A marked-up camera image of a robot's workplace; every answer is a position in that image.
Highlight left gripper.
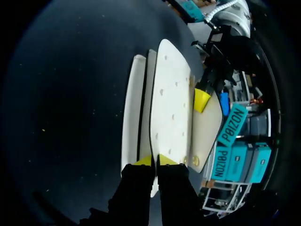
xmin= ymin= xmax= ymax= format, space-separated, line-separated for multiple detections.
xmin=191 ymin=24 xmax=261 ymax=114

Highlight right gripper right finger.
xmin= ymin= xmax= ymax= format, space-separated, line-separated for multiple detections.
xmin=157 ymin=153 xmax=206 ymax=226

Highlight white cable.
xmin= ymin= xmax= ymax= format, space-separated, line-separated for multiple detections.
xmin=202 ymin=0 xmax=238 ymax=24

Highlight white leather handbag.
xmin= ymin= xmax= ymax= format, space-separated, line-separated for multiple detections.
xmin=120 ymin=39 xmax=223 ymax=198

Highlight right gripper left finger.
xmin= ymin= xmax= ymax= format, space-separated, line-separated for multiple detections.
xmin=79 ymin=154 xmax=158 ymax=226

